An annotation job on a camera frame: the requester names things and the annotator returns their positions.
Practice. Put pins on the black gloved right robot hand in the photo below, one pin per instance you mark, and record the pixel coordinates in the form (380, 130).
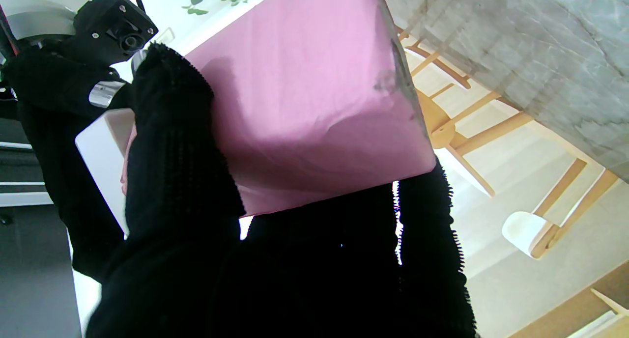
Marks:
(64, 156)

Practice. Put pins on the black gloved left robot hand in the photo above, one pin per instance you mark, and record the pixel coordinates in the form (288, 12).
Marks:
(295, 269)

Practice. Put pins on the pink square jar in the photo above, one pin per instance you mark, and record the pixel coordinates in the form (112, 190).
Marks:
(314, 97)

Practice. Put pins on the wooden chair with slatted back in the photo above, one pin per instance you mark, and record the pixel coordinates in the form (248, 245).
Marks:
(452, 117)

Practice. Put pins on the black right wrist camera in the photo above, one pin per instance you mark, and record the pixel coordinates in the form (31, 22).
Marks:
(115, 28)

